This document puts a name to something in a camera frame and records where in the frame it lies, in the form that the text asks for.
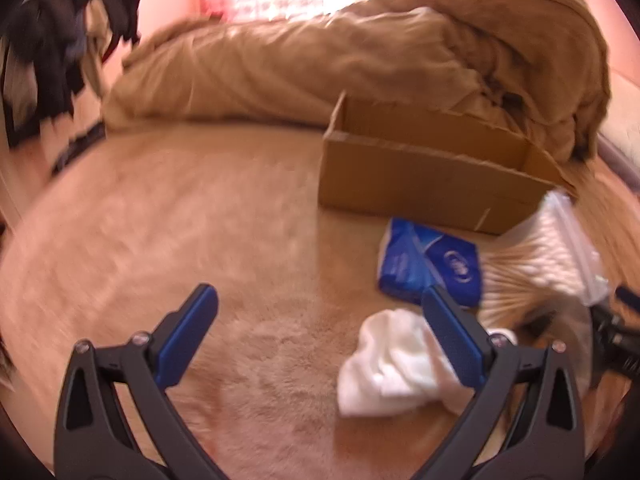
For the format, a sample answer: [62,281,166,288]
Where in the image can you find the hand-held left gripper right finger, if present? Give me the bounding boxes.
[414,285,587,480]

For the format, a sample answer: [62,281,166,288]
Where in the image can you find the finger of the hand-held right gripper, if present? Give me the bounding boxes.
[588,285,640,392]

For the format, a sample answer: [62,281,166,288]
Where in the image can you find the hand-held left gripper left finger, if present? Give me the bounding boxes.
[54,283,228,480]

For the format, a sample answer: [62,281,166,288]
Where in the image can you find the white sock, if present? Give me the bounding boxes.
[336,309,521,418]

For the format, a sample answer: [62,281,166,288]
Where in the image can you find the blue tissue packet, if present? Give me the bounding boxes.
[376,217,485,308]

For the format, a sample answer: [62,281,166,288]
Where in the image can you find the clear bag of cotton swabs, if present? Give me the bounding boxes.
[475,191,611,328]

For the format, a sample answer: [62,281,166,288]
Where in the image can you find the brown cardboard box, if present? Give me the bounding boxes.
[318,91,576,236]

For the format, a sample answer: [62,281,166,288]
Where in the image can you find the beige fuzzy bed sheet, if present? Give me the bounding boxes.
[0,115,640,480]

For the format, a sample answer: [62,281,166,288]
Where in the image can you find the lavender pillow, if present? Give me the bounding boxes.
[597,132,640,188]

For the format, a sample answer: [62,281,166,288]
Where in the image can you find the dark clothes on floor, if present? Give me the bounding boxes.
[49,122,108,177]

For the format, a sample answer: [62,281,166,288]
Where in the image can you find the brown duvet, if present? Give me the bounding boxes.
[101,0,613,163]

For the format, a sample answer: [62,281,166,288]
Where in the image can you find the hanging dark clothes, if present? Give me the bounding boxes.
[0,0,143,150]

